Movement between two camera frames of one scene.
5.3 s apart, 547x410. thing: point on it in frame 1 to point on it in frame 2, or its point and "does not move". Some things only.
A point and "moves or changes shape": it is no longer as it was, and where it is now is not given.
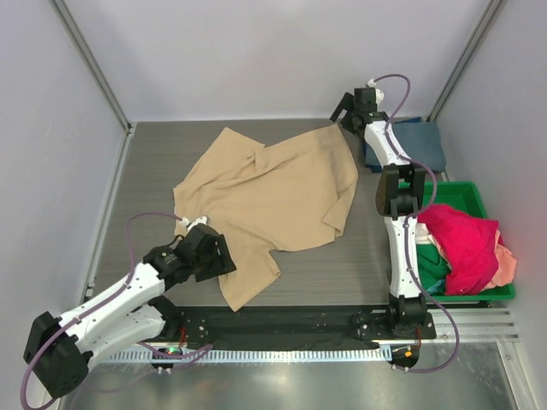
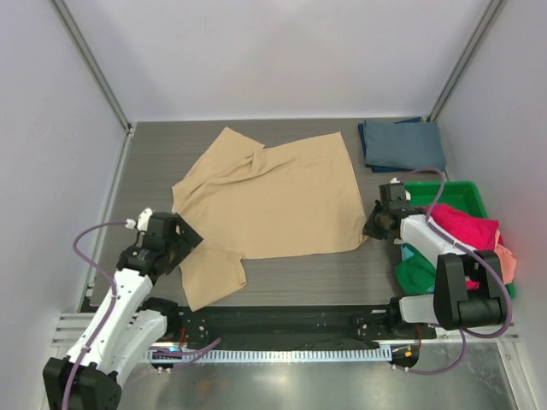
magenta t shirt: (466, 244) does not move
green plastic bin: (464, 196) does not move
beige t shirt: (264, 199) moves or changes shape
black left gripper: (222, 264) to (188, 241)
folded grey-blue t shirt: (420, 141) does not move
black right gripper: (344, 103) to (369, 227)
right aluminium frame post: (491, 8) does not move
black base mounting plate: (300, 324) does not move
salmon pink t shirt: (507, 263) does not move
